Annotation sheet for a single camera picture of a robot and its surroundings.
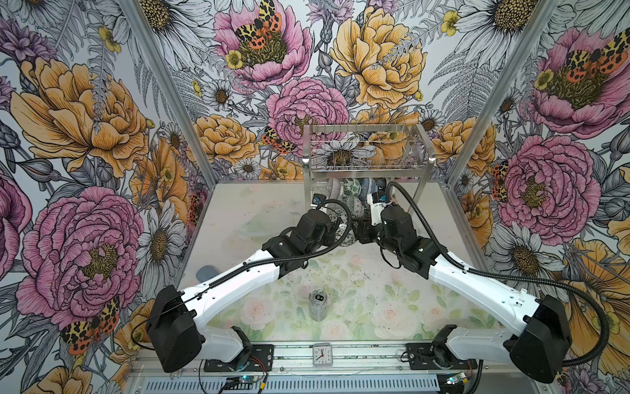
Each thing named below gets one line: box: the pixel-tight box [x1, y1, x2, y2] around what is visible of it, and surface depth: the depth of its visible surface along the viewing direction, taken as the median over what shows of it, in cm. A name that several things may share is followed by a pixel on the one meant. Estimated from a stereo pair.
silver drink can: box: [308, 288, 328, 322], surface depth 73 cm
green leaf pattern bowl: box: [342, 177, 361, 198], surface depth 107 cm
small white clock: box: [312, 342, 334, 368], surface depth 75 cm
